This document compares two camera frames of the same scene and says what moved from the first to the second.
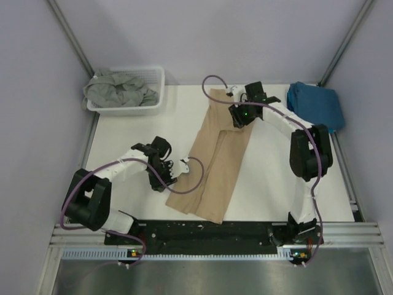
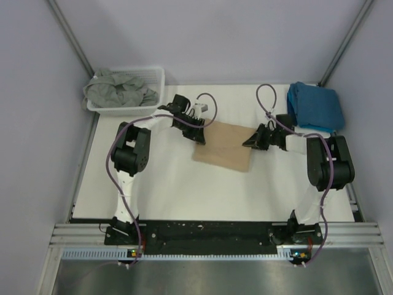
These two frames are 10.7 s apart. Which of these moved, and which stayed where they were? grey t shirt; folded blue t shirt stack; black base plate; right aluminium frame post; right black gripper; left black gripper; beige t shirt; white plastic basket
Moved: left black gripper; right black gripper; beige t shirt
Stayed: right aluminium frame post; white plastic basket; folded blue t shirt stack; grey t shirt; black base plate
